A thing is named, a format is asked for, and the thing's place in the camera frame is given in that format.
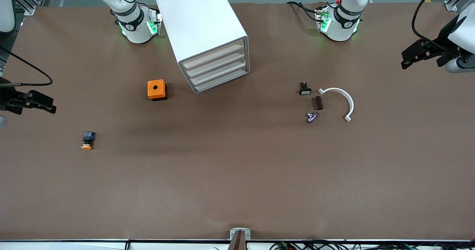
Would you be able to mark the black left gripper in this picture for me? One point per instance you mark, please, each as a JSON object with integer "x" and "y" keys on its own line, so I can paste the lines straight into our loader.
{"x": 444, "y": 39}

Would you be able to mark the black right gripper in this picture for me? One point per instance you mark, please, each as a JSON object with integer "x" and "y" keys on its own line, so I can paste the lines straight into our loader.
{"x": 6, "y": 98}

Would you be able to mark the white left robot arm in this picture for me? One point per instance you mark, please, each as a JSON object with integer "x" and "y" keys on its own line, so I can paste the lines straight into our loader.
{"x": 339, "y": 31}

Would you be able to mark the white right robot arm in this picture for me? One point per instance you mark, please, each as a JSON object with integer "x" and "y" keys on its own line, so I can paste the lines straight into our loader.
{"x": 135, "y": 31}

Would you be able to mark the yellow push button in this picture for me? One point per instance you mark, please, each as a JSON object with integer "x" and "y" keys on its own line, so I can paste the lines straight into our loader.
{"x": 87, "y": 140}

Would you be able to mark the brown terminal block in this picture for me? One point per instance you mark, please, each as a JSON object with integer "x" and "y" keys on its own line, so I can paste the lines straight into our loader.
{"x": 318, "y": 103}

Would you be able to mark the orange box with hole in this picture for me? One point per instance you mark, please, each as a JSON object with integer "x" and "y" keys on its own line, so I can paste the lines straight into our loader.
{"x": 159, "y": 90}

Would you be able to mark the white curved plastic bracket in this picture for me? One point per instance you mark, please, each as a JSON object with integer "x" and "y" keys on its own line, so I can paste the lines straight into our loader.
{"x": 347, "y": 96}

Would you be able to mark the small black white-faced switch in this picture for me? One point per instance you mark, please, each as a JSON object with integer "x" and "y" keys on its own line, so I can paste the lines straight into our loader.
{"x": 305, "y": 89}

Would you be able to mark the silver metal key switch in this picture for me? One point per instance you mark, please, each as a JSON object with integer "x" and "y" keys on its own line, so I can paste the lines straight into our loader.
{"x": 311, "y": 117}

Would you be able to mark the grey metal mount bracket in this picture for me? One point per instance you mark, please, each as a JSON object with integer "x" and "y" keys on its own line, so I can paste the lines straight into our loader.
{"x": 233, "y": 233}

